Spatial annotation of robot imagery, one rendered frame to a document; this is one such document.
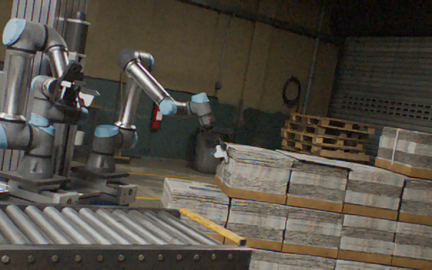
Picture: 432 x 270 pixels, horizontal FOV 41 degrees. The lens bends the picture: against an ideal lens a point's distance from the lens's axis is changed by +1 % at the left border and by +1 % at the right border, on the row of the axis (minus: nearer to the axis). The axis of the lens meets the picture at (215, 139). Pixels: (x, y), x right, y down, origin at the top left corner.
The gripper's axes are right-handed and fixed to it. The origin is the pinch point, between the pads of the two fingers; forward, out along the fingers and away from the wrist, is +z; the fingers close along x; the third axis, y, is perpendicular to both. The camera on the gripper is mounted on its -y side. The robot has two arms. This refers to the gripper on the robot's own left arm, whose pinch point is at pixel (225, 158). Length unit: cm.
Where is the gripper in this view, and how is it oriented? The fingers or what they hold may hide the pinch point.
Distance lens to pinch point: 286.9
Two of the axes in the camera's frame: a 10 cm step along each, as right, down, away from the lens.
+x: 1.8, 0.9, -9.8
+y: -9.3, 3.5, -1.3
